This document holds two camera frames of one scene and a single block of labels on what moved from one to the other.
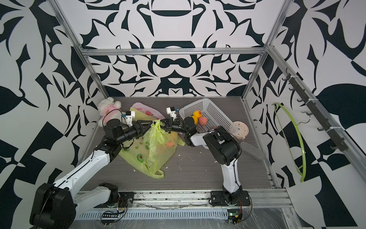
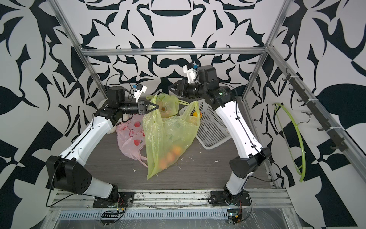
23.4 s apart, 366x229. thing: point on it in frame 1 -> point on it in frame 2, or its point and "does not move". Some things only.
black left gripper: (138, 128) -> (142, 108)
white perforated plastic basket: (216, 116) does not move
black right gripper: (169, 125) -> (183, 88)
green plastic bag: (137, 152) -> (167, 138)
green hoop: (304, 172) does not move
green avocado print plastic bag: (162, 146) -> (168, 105)
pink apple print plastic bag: (147, 110) -> (131, 138)
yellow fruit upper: (197, 113) does not move
